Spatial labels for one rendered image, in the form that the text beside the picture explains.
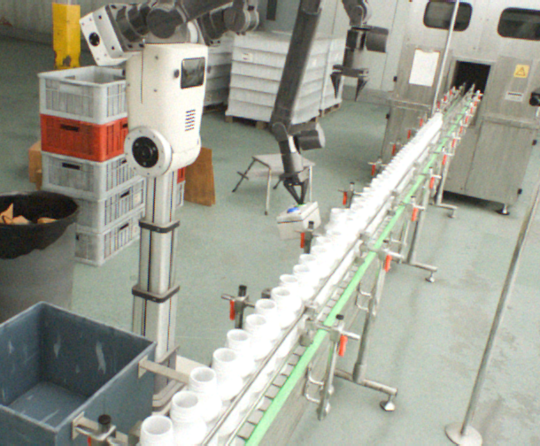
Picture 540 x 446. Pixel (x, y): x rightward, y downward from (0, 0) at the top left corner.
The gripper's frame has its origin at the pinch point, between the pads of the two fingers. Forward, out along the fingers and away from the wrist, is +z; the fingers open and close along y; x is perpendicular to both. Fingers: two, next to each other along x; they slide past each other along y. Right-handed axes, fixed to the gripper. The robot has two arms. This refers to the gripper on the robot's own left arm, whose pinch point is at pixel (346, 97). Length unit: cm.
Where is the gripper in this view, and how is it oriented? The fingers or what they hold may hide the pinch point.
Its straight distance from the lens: 184.5
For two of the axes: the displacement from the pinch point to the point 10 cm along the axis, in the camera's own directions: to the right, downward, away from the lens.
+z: -1.1, 9.2, 3.7
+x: -3.8, 3.1, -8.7
